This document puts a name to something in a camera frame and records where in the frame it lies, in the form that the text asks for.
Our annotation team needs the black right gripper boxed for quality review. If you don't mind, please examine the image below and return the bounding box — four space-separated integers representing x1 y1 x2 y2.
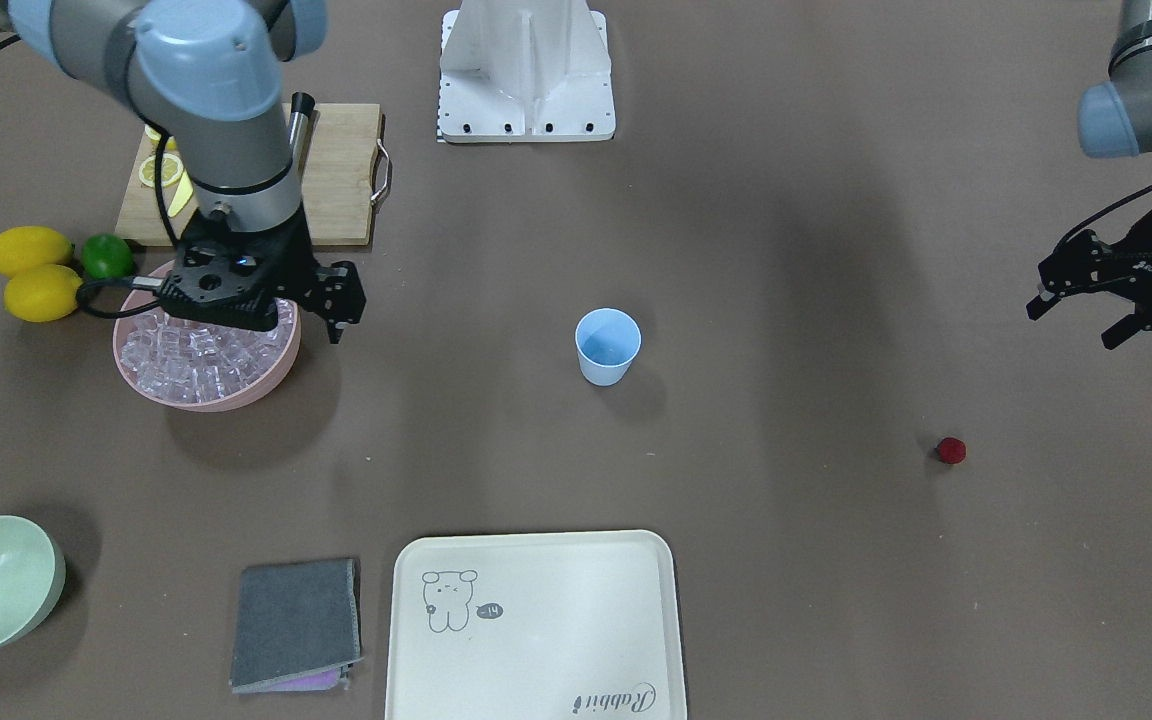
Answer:
180 209 366 344

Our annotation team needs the grey folded cloth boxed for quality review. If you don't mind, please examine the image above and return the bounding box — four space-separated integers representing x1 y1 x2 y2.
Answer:
229 558 362 694

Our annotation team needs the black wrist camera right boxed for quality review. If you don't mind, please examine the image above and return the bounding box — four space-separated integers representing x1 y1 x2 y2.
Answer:
154 240 279 331

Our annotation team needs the metal rod with black tip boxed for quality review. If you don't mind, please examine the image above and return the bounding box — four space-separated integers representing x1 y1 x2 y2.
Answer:
289 92 317 176

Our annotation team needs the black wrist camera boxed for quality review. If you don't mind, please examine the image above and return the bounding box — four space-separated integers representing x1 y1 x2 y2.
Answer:
154 240 279 331
1038 232 1142 302

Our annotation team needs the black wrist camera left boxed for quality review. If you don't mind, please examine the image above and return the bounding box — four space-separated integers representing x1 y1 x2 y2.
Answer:
1038 232 1142 302

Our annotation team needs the pink bowl of ice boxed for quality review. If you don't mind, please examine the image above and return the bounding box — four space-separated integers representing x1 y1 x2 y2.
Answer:
111 300 302 414

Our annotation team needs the yellow lemon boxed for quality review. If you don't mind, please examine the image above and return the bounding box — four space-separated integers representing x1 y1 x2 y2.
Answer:
3 264 82 323
0 225 74 278

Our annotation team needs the blue plastic cup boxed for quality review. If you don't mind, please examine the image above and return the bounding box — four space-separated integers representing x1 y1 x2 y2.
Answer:
573 306 643 387

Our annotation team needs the lemon slice upper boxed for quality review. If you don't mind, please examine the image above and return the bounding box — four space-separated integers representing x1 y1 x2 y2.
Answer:
136 152 185 187

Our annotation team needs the yellow plastic knife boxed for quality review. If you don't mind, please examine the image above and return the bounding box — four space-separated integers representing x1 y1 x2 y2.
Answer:
166 174 195 218

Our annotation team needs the wooden cutting board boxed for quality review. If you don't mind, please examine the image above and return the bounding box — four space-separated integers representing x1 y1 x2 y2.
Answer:
114 103 387 249

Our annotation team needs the cream rabbit tray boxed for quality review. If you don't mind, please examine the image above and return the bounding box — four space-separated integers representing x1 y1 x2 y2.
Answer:
385 529 689 719

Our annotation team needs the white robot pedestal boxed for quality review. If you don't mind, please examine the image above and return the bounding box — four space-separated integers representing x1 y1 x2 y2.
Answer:
435 1 617 143

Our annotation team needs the red strawberry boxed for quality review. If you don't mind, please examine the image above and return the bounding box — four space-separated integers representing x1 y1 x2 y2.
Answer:
934 435 967 465

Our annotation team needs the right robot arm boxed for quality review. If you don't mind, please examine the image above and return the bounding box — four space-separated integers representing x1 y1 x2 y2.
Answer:
0 1 366 343

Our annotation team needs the green lime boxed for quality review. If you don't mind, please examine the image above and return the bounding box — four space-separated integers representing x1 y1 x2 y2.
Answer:
79 234 136 279

